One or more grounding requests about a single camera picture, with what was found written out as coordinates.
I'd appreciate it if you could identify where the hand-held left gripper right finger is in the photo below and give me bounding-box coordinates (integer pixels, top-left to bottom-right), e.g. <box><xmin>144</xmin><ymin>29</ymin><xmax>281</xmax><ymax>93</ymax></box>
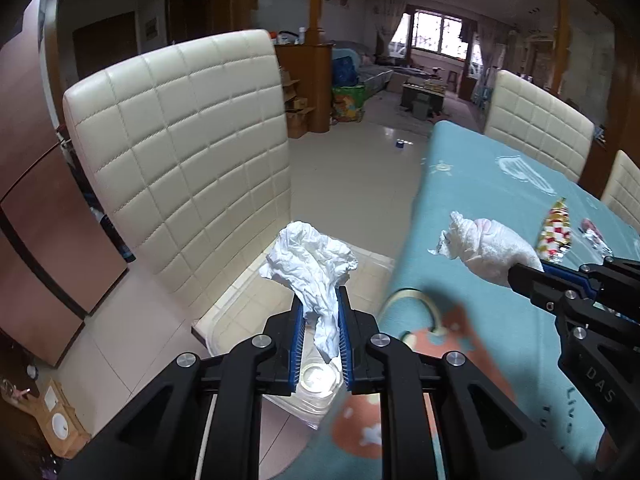
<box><xmin>336</xmin><ymin>286</ymin><xmax>581</xmax><ymax>480</ymax></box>

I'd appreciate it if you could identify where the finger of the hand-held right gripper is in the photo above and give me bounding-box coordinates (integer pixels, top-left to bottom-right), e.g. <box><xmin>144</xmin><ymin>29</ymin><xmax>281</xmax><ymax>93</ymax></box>
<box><xmin>582</xmin><ymin>256</ymin><xmax>640</xmax><ymax>322</ymax></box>
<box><xmin>507</xmin><ymin>262</ymin><xmax>591</xmax><ymax>313</ymax></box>

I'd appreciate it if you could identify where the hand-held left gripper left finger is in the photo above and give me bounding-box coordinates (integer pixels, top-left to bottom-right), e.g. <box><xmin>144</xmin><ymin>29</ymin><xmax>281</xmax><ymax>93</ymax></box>
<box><xmin>60</xmin><ymin>299</ymin><xmax>304</xmax><ymax>480</ymax></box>

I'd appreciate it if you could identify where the white paper wad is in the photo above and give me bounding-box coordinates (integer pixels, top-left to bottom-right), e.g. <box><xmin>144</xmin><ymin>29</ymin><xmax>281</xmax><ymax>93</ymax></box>
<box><xmin>427</xmin><ymin>211</ymin><xmax>545</xmax><ymax>288</ymax></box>

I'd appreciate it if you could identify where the clear plastic container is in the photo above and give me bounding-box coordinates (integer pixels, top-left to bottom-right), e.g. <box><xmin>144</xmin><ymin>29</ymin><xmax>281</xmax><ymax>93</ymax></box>
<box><xmin>191</xmin><ymin>237</ymin><xmax>397</xmax><ymax>431</ymax></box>

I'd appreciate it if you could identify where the white tissue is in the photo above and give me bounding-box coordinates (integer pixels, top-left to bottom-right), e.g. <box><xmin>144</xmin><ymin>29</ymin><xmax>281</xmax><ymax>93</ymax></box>
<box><xmin>258</xmin><ymin>220</ymin><xmax>360</xmax><ymax>361</ymax></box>

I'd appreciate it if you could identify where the silver foil blister pack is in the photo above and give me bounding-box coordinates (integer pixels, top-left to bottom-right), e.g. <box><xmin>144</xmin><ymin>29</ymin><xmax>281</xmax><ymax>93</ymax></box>
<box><xmin>580</xmin><ymin>218</ymin><xmax>614</xmax><ymax>254</ymax></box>

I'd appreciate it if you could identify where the red white checkered wrapper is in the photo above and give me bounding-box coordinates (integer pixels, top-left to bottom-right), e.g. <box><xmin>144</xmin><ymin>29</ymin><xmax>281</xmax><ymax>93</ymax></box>
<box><xmin>535</xmin><ymin>196</ymin><xmax>573</xmax><ymax>264</ymax></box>

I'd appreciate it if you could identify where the cream quilted leather chair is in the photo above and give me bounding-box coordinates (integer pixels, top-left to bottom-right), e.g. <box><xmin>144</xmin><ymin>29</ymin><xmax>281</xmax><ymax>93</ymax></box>
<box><xmin>63</xmin><ymin>29</ymin><xmax>293</xmax><ymax>356</ymax></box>
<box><xmin>600</xmin><ymin>150</ymin><xmax>640</xmax><ymax>235</ymax></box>
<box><xmin>483</xmin><ymin>69</ymin><xmax>596</xmax><ymax>185</ymax></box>

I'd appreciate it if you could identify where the teal printed tablecloth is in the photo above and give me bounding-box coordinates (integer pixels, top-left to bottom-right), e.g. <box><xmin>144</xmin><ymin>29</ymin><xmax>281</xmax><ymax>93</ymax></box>
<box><xmin>295</xmin><ymin>121</ymin><xmax>640</xmax><ymax>480</ymax></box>

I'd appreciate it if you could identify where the low coffee table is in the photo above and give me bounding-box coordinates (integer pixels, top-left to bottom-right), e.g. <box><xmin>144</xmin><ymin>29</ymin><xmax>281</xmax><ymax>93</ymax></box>
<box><xmin>401</xmin><ymin>80</ymin><xmax>447</xmax><ymax>112</ymax></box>

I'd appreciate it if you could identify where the stack of cardboard boxes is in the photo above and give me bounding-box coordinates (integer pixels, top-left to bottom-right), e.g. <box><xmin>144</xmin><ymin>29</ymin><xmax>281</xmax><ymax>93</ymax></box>
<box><xmin>279</xmin><ymin>67</ymin><xmax>317</xmax><ymax>139</ymax></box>

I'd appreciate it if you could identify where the colourful printed bag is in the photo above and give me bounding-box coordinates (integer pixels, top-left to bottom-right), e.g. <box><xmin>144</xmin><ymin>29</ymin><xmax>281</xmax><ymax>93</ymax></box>
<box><xmin>332</xmin><ymin>85</ymin><xmax>367</xmax><ymax>124</ymax></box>

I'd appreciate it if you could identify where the wooden desk clock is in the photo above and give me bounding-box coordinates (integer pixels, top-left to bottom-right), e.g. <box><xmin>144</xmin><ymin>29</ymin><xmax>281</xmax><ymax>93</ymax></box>
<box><xmin>29</xmin><ymin>377</ymin><xmax>92</xmax><ymax>459</ymax></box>

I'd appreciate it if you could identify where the wooden half-height cabinet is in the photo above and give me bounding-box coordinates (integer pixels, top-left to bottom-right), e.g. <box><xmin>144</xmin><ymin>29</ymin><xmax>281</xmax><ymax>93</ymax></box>
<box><xmin>274</xmin><ymin>42</ymin><xmax>334</xmax><ymax>137</ymax></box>

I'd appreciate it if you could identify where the brown wooden wardrobe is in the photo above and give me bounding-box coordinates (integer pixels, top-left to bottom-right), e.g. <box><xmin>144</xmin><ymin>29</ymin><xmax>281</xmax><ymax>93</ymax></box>
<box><xmin>0</xmin><ymin>35</ymin><xmax>129</xmax><ymax>367</ymax></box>

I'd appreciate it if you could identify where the dark wooden door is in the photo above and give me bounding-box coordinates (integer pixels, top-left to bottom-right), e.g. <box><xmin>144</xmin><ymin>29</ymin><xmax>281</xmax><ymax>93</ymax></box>
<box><xmin>72</xmin><ymin>10</ymin><xmax>139</xmax><ymax>81</ymax></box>

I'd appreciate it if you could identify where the window with wooden frame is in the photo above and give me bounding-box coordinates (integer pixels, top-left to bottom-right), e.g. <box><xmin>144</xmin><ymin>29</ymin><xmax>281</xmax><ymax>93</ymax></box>
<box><xmin>406</xmin><ymin>6</ymin><xmax>478</xmax><ymax>59</ymax></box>

